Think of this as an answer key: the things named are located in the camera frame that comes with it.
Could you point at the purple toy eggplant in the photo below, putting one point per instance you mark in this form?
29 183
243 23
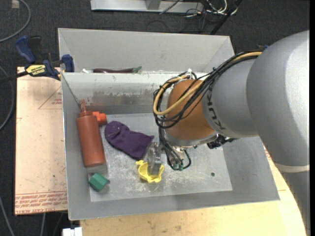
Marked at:
113 70

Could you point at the green toy block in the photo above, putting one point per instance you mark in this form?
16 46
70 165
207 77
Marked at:
98 181

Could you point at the grey metal bin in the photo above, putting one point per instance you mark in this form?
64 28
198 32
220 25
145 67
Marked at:
137 53

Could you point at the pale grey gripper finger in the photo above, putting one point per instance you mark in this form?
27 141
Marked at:
157 165
150 155

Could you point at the purple cloth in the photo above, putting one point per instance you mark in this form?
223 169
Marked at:
128 140

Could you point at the brown cardboard board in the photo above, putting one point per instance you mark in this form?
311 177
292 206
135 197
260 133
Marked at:
39 141

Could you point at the yellow toy cup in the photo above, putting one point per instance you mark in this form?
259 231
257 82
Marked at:
144 172

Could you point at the orange toy block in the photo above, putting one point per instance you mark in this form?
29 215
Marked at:
101 118

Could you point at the red-brown squeeze bottle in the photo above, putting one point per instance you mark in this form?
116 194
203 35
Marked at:
90 139

